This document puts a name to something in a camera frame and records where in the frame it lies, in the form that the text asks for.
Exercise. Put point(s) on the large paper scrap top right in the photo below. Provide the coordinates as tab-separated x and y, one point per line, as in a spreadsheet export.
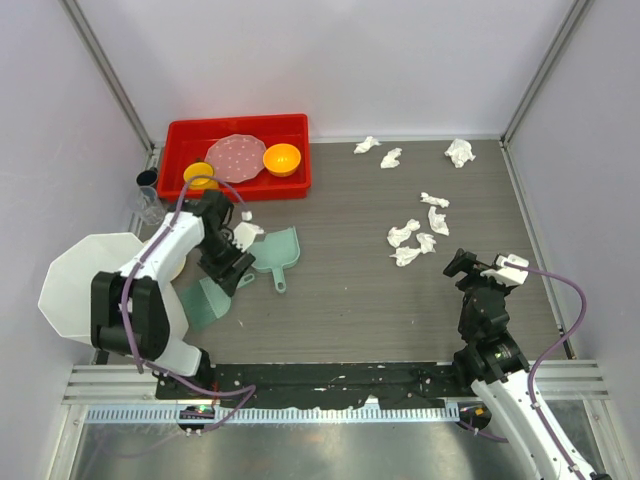
460	153

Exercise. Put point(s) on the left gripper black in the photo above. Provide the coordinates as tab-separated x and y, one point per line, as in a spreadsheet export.
227	275

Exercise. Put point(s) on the yellow cup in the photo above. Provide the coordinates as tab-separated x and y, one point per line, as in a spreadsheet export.
200	176

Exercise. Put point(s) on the black cup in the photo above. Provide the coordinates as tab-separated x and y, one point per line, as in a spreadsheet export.
147	178

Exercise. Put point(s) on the translucent white bin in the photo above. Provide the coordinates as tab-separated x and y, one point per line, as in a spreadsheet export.
65	295

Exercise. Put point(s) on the clear measuring cup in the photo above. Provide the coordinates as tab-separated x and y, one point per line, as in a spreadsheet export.
148	206

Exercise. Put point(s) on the pink dotted plate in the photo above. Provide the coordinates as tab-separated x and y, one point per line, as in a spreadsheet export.
236	158

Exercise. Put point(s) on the paper scrap cluster bottom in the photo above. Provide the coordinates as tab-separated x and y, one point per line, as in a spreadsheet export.
403	256

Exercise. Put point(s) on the green dustpan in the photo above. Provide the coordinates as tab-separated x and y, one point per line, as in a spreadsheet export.
277	252

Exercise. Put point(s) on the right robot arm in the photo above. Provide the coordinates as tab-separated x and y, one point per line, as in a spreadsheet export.
494	367

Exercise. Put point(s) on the beige plate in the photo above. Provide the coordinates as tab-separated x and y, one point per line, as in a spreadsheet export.
178	270

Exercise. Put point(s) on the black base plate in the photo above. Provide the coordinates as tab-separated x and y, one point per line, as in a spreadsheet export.
340	386

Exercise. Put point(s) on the white slotted cable duct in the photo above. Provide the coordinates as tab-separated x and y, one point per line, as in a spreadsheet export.
199	414

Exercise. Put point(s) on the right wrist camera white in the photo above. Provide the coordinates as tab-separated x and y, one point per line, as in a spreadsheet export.
508	270

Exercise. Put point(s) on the orange bowl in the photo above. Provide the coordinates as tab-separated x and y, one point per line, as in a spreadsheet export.
282	160

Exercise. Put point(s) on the green hand brush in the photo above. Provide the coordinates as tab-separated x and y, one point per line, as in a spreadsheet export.
204	303

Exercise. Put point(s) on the paper scrap cluster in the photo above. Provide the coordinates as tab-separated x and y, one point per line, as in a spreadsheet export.
426	242
397	235
403	256

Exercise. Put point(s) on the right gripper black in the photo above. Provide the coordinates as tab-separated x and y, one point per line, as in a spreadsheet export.
466	262

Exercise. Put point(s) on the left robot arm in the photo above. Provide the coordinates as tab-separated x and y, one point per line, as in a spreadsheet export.
129	315

